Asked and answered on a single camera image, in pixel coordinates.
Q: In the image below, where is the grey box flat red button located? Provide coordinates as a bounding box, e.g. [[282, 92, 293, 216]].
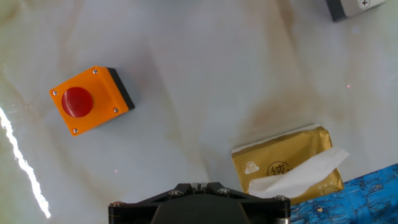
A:
[[325, 0, 388, 23]]

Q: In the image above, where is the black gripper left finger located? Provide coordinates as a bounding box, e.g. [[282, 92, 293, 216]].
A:
[[108, 182, 200, 224]]

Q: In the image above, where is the gold tissue box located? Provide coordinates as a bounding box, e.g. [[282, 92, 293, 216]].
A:
[[231, 123, 345, 206]]

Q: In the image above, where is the orange box red button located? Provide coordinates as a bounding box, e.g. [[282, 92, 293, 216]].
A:
[[49, 65, 136, 137]]

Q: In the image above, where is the marble pattern mat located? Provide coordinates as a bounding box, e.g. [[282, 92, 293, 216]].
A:
[[0, 0, 398, 224]]

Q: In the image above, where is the blue starry night cloth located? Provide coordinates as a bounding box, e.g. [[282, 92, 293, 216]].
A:
[[290, 163, 398, 224]]

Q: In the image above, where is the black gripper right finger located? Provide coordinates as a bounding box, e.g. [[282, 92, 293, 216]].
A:
[[198, 182, 292, 224]]

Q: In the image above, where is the white tissue sheet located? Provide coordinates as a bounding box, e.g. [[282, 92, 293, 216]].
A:
[[248, 146, 350, 199]]

